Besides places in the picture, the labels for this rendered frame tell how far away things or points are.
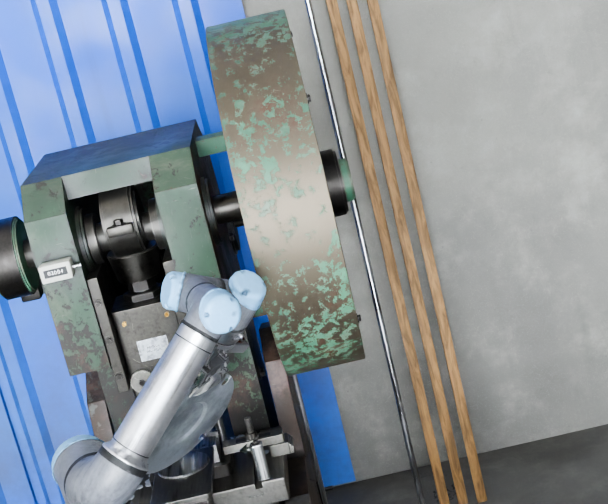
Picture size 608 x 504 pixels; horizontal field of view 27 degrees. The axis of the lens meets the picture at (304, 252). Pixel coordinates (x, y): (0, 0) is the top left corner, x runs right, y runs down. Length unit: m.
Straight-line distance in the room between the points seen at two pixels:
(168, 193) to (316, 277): 0.43
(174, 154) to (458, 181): 1.53
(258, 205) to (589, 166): 1.92
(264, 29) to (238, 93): 0.20
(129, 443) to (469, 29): 2.18
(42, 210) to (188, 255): 0.34
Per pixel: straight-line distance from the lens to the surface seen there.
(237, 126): 2.53
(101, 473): 2.30
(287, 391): 3.31
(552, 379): 4.41
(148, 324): 2.91
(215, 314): 2.25
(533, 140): 4.15
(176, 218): 2.78
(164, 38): 3.97
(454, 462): 4.11
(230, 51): 2.66
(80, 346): 2.89
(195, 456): 3.01
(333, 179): 2.82
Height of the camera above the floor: 1.99
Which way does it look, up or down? 16 degrees down
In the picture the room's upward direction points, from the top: 13 degrees counter-clockwise
